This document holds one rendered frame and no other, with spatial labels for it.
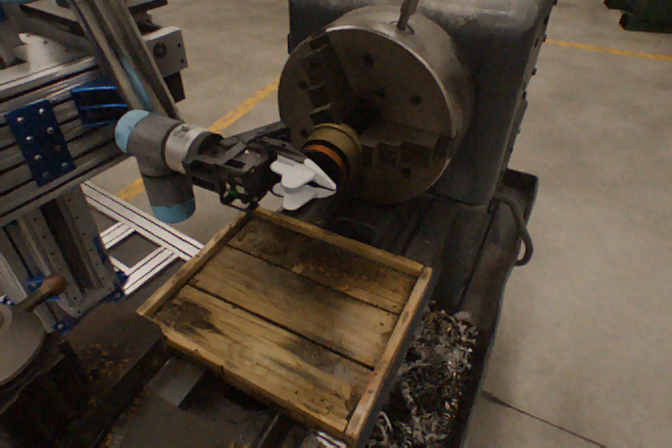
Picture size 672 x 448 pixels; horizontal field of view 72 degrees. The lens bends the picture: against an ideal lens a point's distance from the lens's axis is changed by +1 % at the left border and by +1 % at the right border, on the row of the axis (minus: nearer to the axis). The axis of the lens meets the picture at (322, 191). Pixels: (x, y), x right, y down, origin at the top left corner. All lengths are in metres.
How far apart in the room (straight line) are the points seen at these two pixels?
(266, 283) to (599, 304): 1.61
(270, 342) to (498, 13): 0.61
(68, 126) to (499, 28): 0.89
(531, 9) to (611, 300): 1.55
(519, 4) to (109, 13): 0.63
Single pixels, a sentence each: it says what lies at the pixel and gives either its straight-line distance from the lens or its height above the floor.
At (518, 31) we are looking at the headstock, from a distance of 0.82.
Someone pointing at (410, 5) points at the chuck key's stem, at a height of 1.27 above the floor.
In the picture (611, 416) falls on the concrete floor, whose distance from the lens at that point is 1.86.
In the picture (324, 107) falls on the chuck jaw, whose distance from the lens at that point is 0.69.
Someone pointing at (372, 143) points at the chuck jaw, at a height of 1.10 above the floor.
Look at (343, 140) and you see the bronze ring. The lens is 0.66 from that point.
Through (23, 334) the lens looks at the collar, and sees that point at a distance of 0.46.
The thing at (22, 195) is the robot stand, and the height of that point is 0.85.
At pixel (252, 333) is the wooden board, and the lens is 0.71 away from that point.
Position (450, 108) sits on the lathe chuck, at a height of 1.14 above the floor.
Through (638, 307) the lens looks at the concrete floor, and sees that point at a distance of 2.22.
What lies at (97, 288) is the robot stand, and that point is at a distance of 1.59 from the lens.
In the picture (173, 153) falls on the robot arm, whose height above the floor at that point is 1.09.
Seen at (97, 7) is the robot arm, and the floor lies 1.25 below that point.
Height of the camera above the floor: 1.46
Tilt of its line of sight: 38 degrees down
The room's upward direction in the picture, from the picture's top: straight up
